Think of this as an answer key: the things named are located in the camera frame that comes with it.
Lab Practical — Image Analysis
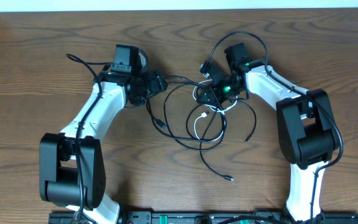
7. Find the black USB cable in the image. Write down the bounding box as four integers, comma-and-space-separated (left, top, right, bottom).
144, 75, 228, 152

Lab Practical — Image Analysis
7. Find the white USB cable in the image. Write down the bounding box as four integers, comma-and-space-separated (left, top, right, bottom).
192, 79, 239, 143

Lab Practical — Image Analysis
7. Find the black USB-C cable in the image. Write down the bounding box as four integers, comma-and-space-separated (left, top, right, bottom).
199, 99, 257, 182

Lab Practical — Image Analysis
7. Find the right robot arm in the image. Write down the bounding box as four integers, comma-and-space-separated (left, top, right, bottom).
197, 43, 343, 223

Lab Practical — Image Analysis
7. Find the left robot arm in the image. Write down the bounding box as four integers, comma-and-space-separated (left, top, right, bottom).
39, 44, 167, 223

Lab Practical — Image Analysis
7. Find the right camera cable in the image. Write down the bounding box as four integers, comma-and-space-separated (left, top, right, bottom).
202, 30, 344, 224

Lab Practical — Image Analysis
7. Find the camera cable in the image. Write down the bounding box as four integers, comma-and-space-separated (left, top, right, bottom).
202, 30, 344, 224
66, 53, 113, 224

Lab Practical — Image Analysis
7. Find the left camera cable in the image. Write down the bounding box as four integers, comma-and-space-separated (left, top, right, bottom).
66, 53, 113, 224

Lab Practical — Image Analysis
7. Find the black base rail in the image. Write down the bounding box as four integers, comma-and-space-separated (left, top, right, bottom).
48, 210, 358, 224

